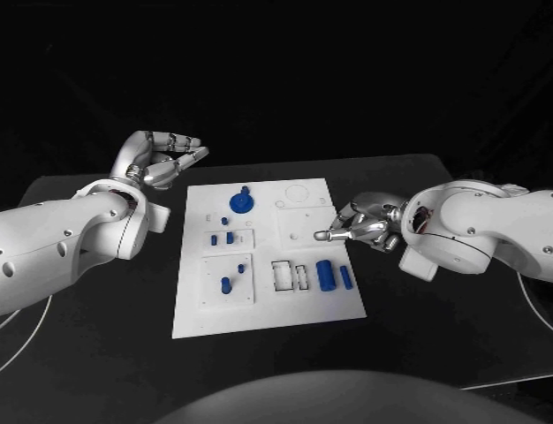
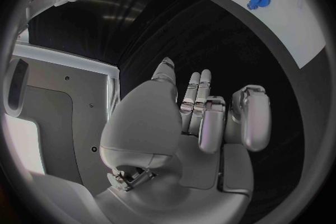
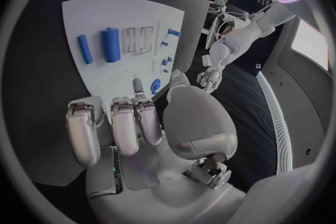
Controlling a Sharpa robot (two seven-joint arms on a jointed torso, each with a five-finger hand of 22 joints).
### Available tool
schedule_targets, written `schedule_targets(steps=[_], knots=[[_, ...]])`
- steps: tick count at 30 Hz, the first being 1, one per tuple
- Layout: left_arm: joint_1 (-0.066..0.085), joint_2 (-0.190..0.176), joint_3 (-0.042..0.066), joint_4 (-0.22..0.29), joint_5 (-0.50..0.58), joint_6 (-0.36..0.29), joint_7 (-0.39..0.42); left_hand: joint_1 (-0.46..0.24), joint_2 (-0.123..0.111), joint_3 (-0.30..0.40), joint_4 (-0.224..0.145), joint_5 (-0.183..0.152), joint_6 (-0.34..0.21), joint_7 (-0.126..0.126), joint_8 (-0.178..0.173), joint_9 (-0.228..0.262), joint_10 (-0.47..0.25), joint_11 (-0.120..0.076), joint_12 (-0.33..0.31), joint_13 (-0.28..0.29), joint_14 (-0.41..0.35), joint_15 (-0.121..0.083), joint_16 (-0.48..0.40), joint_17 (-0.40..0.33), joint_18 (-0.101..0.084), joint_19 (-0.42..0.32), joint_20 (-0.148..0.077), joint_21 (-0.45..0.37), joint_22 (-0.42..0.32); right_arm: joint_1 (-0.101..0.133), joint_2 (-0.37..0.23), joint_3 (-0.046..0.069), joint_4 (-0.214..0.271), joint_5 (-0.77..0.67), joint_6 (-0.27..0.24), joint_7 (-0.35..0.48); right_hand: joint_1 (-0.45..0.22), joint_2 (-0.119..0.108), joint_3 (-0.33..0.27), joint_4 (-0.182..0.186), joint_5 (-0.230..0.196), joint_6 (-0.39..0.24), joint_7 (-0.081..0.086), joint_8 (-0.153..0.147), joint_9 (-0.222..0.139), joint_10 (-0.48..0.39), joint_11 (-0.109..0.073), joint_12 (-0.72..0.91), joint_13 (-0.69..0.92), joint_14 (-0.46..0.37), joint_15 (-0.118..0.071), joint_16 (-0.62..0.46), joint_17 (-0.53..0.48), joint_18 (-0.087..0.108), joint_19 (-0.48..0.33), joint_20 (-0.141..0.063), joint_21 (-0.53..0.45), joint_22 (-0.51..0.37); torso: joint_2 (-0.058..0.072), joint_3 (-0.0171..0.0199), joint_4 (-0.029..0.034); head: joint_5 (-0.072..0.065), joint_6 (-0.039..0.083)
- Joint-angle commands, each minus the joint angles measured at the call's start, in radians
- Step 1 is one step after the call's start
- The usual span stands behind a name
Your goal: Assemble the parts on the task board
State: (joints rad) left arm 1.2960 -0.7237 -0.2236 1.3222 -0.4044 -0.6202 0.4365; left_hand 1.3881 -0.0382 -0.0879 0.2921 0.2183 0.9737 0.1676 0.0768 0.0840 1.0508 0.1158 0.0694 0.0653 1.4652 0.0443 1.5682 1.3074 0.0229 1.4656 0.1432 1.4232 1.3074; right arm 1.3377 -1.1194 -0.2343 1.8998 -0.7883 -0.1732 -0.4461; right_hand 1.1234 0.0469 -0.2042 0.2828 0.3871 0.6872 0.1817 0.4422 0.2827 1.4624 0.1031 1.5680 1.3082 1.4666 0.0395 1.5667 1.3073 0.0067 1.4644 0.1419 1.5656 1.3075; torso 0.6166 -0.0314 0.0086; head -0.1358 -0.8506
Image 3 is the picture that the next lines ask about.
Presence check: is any thick blue cylinder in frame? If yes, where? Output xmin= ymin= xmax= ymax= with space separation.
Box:
xmin=99 ymin=27 xmax=122 ymax=64

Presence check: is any white cable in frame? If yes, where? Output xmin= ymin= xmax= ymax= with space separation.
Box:
xmin=217 ymin=11 xmax=262 ymax=21

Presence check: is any person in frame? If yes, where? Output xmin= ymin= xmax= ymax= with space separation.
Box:
xmin=218 ymin=17 xmax=250 ymax=39

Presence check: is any white task board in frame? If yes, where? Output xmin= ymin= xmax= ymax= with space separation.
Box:
xmin=60 ymin=0 xmax=186 ymax=122

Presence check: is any long blue peg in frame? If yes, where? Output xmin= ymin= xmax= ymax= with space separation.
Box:
xmin=166 ymin=28 xmax=182 ymax=38

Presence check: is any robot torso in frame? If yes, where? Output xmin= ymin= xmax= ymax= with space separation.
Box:
xmin=224 ymin=0 xmax=334 ymax=179

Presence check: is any blue gear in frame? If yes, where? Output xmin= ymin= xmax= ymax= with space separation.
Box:
xmin=150 ymin=78 xmax=162 ymax=92

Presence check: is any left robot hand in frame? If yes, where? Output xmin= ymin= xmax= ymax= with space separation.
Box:
xmin=196 ymin=67 xmax=224 ymax=94

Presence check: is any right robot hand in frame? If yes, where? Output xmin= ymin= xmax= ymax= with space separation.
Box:
xmin=64 ymin=69 xmax=249 ymax=224

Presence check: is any thin long blue cylinder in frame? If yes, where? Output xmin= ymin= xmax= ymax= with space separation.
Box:
xmin=76 ymin=34 xmax=94 ymax=65

